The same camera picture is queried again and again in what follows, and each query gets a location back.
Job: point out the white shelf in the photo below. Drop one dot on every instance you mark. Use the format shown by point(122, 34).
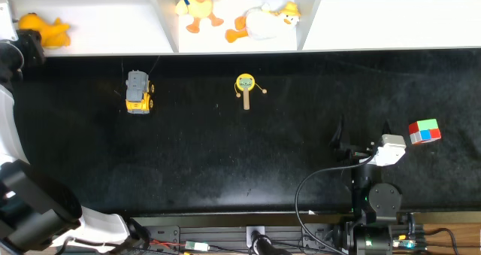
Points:
point(112, 29)

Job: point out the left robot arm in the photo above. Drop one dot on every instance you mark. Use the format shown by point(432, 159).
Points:
point(34, 206)

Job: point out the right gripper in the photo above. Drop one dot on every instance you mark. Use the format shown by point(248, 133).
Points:
point(355, 153)

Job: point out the yellow rattle drum toy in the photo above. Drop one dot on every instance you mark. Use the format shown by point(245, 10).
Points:
point(245, 84)

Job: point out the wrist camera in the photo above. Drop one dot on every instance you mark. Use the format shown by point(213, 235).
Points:
point(6, 20)
point(389, 149)

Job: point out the yellow rubber duck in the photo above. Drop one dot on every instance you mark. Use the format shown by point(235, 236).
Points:
point(45, 29)

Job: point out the yellow plush duck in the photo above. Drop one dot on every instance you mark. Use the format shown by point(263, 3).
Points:
point(199, 6)

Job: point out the mounting rail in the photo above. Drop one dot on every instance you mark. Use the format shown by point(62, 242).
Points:
point(225, 240)

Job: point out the many-coloured puzzle cube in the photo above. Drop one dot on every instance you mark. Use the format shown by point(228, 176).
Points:
point(424, 131)

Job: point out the grey and yellow toy truck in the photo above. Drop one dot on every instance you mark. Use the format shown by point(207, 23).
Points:
point(137, 93)

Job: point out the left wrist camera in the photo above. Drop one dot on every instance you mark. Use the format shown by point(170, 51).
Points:
point(6, 20)

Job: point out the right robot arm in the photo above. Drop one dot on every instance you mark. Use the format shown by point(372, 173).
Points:
point(383, 200)

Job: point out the white plush duck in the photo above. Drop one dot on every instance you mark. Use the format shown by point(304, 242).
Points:
point(265, 23)

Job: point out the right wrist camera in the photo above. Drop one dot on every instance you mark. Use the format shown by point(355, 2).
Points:
point(389, 149)

